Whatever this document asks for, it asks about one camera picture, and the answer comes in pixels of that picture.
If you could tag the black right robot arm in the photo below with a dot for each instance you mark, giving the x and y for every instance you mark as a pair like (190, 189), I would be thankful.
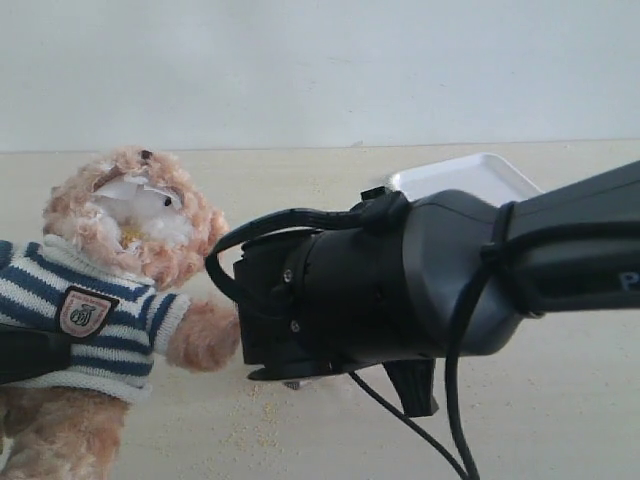
(474, 271)

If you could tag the white rectangular plastic tray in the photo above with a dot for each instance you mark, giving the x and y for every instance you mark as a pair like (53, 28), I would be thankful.
(485, 175)

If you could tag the beige teddy bear striped sweater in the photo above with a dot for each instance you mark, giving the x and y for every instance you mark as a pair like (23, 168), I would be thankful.
(120, 238)

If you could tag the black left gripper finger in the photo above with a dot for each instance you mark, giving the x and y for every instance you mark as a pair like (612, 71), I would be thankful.
(28, 353)

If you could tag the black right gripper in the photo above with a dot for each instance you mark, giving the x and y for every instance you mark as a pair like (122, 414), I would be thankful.
(347, 307)

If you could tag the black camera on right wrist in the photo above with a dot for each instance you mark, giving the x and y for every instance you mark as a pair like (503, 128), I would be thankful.
(374, 193)

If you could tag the round metal bowl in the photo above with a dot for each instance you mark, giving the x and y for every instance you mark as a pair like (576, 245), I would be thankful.
(296, 385)

